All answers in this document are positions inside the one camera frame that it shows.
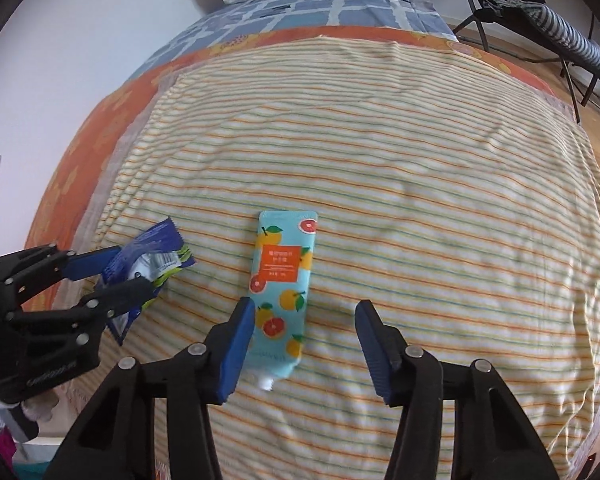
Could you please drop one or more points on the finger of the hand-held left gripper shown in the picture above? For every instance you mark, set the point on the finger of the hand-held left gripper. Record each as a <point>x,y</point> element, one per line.
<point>120,295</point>
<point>90,262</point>

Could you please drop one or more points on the black folding chair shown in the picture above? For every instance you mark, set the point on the black folding chair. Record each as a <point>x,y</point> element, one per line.
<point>575,90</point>

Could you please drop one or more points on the pink cloth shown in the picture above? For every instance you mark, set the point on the pink cloth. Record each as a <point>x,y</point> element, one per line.
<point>2,447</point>

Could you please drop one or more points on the striped fringed blanket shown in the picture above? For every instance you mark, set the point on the striped fringed blanket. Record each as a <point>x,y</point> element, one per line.
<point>430,185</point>

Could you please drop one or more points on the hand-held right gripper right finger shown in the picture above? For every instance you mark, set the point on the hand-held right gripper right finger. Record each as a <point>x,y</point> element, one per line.
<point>375,355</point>

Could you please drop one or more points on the striped chair cushion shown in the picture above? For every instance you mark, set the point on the striped chair cushion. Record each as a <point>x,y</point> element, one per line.
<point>565,30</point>

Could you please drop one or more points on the orange bed sheet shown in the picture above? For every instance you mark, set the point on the orange bed sheet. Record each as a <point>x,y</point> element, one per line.
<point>110,125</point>

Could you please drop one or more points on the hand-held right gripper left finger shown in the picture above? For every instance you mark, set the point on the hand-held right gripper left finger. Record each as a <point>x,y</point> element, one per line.
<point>235,355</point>

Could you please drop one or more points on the blue snack packet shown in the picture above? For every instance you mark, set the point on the blue snack packet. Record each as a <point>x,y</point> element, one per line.
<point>150,245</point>

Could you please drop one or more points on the fruit print cream tube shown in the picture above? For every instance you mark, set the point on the fruit print cream tube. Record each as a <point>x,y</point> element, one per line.
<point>280,260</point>

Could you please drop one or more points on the blue checked bed sheet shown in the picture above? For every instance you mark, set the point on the blue checked bed sheet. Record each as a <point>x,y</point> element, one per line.
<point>305,10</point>

